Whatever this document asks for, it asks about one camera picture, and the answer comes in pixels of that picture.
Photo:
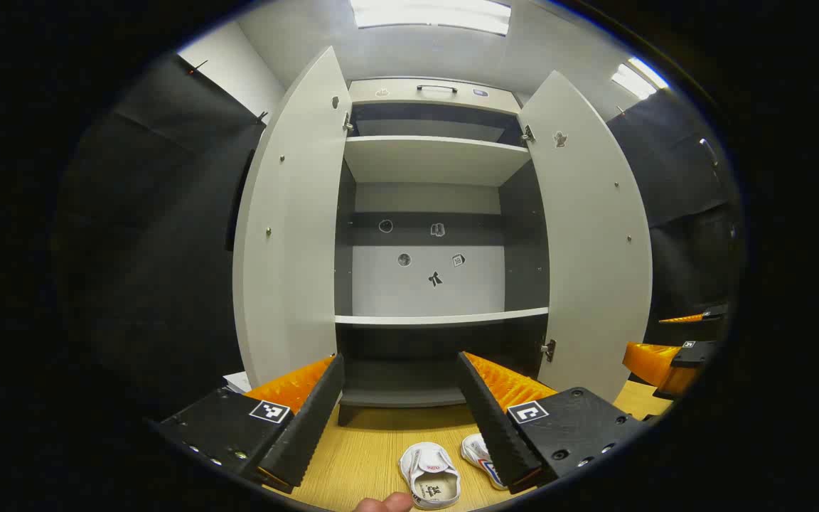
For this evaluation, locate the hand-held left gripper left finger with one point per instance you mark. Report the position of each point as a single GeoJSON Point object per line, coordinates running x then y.
{"type": "Point", "coordinates": [310, 419]}

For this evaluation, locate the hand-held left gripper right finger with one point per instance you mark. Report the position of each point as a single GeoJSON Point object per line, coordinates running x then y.
{"type": "Point", "coordinates": [498, 419]}

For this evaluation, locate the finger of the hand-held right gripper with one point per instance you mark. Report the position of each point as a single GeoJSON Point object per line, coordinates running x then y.
{"type": "Point", "coordinates": [687, 359]}
{"type": "Point", "coordinates": [708, 313]}

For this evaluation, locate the white shoe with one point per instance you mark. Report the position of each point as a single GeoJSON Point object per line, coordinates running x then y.
{"type": "Point", "coordinates": [479, 451]}
{"type": "Point", "coordinates": [429, 473]}

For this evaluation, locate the grey cabinet door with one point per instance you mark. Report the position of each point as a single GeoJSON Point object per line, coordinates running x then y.
{"type": "Point", "coordinates": [288, 249]}
{"type": "Point", "coordinates": [594, 249]}

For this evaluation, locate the grey shoe cabinet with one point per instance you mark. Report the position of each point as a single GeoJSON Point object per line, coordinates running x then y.
{"type": "Point", "coordinates": [427, 291]}

